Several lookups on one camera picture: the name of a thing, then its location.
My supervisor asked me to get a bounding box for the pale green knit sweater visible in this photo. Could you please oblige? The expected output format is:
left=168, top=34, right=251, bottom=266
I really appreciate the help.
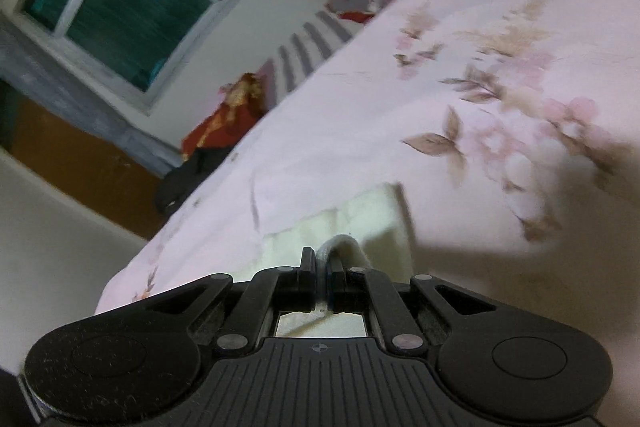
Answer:
left=259, top=181, right=417, bottom=339

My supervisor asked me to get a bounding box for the black cloth on bed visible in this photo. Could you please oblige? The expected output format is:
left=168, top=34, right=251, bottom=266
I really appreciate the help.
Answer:
left=154, top=146, right=233, bottom=218

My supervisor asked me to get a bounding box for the red orange patterned cloth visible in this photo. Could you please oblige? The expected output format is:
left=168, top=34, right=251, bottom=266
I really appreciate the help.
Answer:
left=181, top=74, right=267, bottom=160

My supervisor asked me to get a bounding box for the brown wooden door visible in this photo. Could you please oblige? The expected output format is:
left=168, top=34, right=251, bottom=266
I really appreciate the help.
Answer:
left=10, top=98, right=164, bottom=239

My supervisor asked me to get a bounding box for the pink floral bed sheet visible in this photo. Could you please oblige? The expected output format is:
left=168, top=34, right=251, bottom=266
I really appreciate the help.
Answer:
left=98, top=0, right=639, bottom=426

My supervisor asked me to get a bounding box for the striped purple white pillow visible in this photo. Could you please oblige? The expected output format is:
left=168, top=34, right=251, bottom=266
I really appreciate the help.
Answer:
left=256, top=10, right=361, bottom=110

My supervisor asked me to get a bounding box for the left grey curtain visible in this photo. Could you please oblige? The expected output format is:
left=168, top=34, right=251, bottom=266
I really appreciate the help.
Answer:
left=1, top=16, right=182, bottom=176

